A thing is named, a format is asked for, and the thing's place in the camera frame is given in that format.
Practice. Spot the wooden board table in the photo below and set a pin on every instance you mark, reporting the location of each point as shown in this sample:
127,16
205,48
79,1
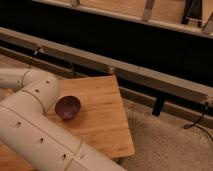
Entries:
101,122

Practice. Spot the wooden shelf frame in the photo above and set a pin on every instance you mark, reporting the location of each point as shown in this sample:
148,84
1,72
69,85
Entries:
161,13

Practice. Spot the black rail bracket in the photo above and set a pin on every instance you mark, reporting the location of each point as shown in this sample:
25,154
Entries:
159,103

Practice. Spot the grey metal rail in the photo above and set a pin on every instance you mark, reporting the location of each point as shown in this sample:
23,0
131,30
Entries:
163,82

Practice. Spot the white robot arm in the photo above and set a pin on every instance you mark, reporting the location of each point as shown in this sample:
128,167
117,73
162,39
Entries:
25,129

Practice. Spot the dark brown bowl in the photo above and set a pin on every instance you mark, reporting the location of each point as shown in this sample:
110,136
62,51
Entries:
67,107

